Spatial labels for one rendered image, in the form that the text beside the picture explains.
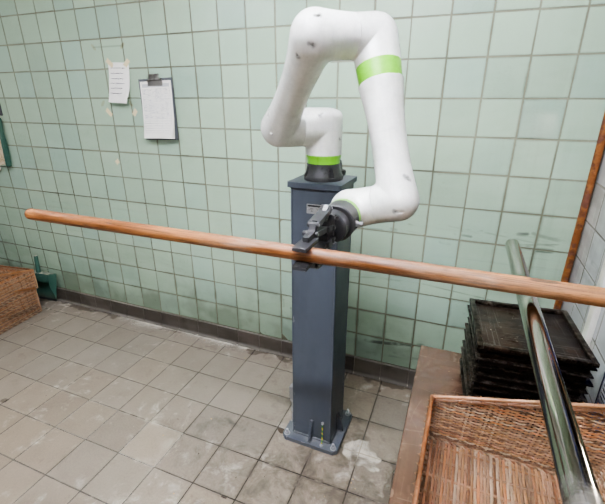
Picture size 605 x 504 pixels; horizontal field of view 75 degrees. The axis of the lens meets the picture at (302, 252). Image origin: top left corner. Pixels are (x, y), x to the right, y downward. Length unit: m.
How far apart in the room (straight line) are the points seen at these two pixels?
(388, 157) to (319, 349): 0.93
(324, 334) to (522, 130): 1.15
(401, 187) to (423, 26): 1.01
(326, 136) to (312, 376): 1.00
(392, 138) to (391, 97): 0.10
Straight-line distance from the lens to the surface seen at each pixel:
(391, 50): 1.12
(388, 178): 1.02
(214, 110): 2.25
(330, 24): 1.08
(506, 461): 1.30
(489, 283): 0.72
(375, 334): 2.25
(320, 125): 1.41
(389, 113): 1.06
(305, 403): 1.90
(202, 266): 2.55
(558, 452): 0.48
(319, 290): 1.55
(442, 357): 1.61
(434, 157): 1.90
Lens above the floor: 1.48
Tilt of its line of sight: 21 degrees down
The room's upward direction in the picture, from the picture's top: straight up
